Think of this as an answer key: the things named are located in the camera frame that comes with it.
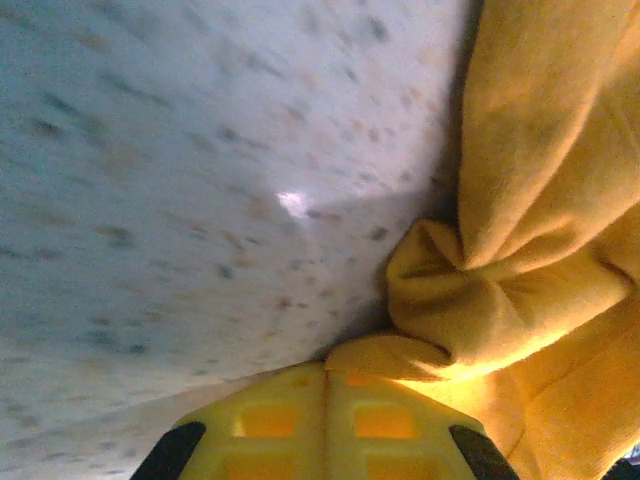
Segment yellow printed t-shirt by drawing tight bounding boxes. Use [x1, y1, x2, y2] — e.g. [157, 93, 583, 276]
[323, 0, 640, 480]

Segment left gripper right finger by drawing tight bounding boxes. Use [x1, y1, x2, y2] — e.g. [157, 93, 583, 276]
[323, 368, 522, 480]

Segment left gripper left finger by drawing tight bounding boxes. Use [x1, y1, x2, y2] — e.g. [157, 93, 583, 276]
[128, 360, 329, 480]

